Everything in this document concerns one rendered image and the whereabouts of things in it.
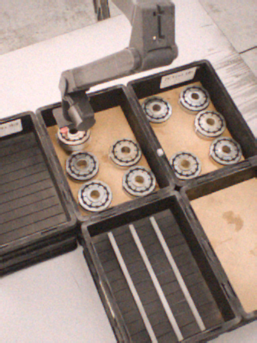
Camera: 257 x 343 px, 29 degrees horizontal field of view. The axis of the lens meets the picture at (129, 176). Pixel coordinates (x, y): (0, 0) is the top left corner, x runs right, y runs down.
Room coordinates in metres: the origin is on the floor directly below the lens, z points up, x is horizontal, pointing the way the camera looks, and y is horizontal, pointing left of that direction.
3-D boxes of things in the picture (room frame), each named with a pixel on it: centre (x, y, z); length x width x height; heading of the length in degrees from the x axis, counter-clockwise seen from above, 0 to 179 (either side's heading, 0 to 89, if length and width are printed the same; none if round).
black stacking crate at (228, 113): (0.89, -0.17, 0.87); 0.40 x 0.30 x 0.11; 31
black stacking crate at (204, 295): (0.39, -0.12, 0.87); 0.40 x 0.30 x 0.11; 31
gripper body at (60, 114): (0.80, 0.19, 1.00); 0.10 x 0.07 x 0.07; 121
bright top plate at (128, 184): (0.68, -0.03, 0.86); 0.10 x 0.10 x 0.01
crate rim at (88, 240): (0.39, -0.12, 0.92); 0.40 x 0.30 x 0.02; 31
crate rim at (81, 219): (0.74, 0.09, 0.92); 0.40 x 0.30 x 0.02; 31
